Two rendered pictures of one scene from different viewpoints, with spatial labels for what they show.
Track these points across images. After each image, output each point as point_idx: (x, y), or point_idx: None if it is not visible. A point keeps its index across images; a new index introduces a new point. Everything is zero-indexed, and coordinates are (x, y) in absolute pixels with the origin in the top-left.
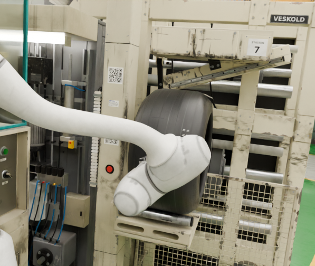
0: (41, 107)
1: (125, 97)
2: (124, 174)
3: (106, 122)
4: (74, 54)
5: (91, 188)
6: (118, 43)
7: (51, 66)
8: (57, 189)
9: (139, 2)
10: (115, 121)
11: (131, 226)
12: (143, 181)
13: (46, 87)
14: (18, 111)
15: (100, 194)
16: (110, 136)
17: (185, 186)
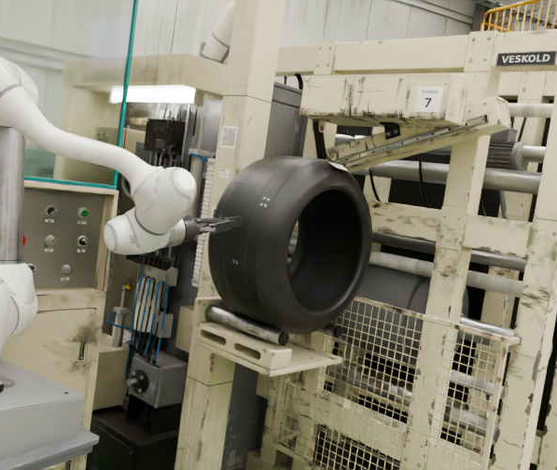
0: (41, 129)
1: (236, 165)
2: None
3: (90, 145)
4: (216, 118)
5: None
6: (235, 96)
7: (183, 131)
8: (171, 295)
9: (269, 44)
10: (99, 145)
11: (219, 340)
12: (131, 215)
13: (174, 158)
14: (22, 130)
15: (200, 297)
16: (92, 159)
17: (257, 273)
